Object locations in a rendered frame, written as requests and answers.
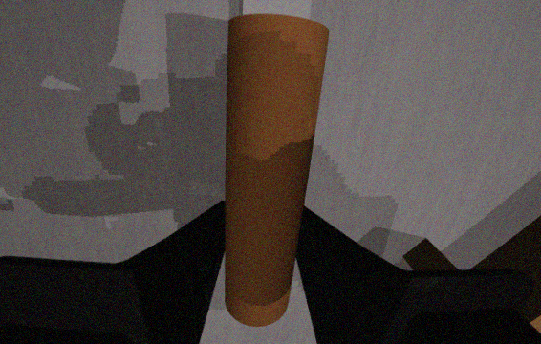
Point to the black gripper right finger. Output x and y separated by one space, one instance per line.
356 297

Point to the brown cylinder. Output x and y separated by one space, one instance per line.
275 64

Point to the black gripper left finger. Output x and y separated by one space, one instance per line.
159 296

